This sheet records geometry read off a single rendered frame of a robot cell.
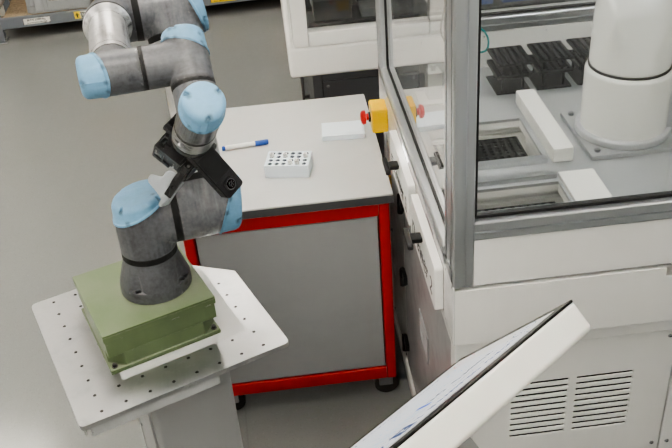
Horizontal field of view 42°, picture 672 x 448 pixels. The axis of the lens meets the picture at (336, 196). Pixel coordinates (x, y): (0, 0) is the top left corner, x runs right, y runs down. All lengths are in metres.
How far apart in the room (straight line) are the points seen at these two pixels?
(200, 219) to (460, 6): 0.71
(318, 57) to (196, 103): 1.48
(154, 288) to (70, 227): 2.02
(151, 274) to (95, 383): 0.25
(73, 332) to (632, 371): 1.21
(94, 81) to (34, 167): 2.91
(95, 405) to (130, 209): 0.39
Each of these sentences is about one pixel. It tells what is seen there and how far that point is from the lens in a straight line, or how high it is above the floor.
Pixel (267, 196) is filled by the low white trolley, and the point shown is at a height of 0.76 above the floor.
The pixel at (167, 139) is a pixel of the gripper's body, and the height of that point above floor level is 1.25.
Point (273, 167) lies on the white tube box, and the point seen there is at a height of 0.79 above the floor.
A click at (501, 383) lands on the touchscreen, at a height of 1.18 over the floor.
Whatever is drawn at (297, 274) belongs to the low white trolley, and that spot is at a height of 0.52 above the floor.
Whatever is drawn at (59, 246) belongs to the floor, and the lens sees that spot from 3.75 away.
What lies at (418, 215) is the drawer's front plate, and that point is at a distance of 1.92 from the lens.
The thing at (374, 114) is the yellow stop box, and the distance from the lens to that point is 2.41.
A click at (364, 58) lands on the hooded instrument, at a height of 0.85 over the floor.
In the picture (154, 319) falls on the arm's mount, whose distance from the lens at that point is 1.84.
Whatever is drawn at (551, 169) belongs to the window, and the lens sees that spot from 1.61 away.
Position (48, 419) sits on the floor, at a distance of 2.98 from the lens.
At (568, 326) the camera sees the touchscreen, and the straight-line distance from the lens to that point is 1.26.
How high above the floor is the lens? 2.00
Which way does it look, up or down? 32 degrees down
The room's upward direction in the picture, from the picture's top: 5 degrees counter-clockwise
